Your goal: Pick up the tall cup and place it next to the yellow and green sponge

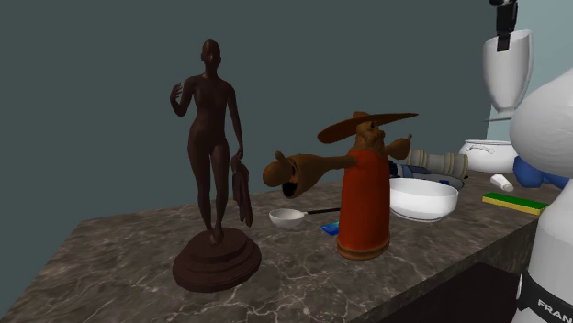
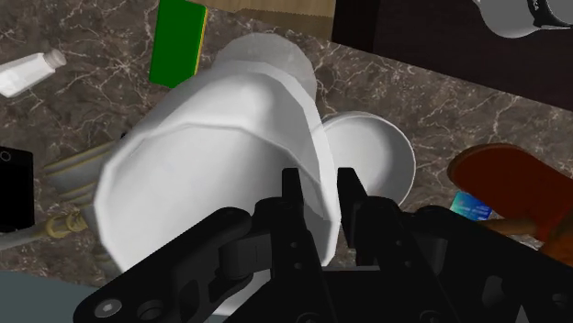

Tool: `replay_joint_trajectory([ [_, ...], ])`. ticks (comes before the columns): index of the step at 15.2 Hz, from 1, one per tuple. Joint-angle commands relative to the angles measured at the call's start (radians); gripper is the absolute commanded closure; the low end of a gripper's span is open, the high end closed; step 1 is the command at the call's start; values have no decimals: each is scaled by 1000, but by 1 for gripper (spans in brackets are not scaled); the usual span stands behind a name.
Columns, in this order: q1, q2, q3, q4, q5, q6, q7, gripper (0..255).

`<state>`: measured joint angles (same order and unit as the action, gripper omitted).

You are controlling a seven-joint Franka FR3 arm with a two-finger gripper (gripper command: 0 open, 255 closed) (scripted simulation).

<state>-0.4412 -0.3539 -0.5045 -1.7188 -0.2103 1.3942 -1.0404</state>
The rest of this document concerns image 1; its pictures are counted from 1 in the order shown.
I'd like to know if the blue and white bottle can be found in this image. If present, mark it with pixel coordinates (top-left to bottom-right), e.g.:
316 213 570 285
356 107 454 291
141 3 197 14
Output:
388 161 434 181

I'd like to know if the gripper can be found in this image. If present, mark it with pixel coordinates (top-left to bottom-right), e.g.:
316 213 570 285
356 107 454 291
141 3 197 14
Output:
489 0 520 53

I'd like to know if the dark brown woman statue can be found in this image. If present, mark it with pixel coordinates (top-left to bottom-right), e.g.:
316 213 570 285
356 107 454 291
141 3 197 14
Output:
169 39 263 295

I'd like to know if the cream pepper mill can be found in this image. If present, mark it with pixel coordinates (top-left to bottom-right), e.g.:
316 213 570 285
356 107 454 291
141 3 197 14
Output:
405 148 470 180

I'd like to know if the blue rounded object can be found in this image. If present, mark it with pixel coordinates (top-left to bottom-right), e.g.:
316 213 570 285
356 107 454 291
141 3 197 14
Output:
512 155 570 189

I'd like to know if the white bowl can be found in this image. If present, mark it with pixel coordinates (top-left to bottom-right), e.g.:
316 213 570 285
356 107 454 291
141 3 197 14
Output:
388 177 460 221

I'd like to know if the brown figure with red robe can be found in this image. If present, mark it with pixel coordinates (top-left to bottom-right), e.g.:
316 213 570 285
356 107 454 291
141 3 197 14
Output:
262 110 420 262

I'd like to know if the white spoon with black handle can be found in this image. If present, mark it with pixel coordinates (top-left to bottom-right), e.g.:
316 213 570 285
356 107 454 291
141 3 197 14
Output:
268 206 343 229

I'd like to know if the white vase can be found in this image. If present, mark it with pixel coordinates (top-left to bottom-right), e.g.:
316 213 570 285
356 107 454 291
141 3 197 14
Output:
481 28 534 123

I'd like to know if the green and yellow sponge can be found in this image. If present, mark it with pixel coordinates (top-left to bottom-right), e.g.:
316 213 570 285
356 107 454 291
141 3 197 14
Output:
481 191 550 217

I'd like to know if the white lidded pot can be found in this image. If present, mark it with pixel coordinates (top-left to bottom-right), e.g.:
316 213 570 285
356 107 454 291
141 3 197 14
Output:
457 139 519 174

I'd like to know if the small white tube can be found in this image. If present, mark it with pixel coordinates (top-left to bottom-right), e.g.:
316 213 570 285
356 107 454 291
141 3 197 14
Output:
489 173 515 193

